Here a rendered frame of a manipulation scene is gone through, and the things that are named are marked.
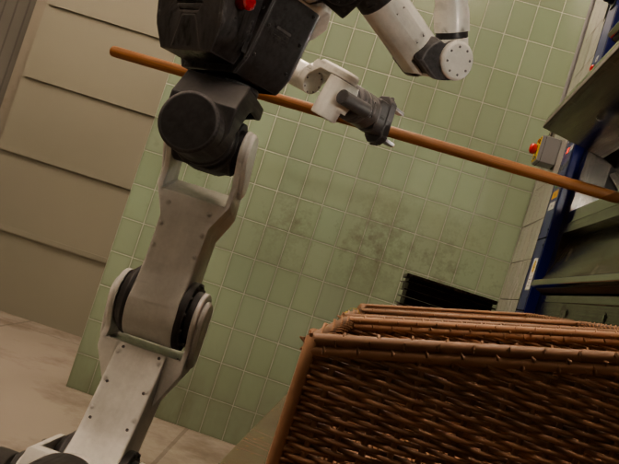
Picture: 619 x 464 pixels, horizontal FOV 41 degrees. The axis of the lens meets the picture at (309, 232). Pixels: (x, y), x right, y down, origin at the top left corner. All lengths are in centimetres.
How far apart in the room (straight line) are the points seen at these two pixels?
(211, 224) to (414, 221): 184
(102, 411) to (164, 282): 27
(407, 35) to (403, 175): 183
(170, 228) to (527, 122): 212
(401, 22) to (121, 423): 93
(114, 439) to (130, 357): 16
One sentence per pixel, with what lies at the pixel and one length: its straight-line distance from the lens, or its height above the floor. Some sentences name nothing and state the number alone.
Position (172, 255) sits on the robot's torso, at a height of 73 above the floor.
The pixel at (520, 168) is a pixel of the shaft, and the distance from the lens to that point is 219.
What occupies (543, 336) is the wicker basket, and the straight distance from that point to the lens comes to 125.
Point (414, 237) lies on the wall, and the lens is 340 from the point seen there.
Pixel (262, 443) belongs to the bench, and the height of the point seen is 58.
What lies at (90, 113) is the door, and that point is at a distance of 505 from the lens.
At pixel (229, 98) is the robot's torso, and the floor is 104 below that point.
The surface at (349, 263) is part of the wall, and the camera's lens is 339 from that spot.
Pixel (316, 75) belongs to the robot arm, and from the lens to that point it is 198.
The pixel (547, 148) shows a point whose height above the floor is 146.
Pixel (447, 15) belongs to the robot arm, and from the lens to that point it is 171.
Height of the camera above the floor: 78
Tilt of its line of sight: 2 degrees up
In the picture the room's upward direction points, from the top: 18 degrees clockwise
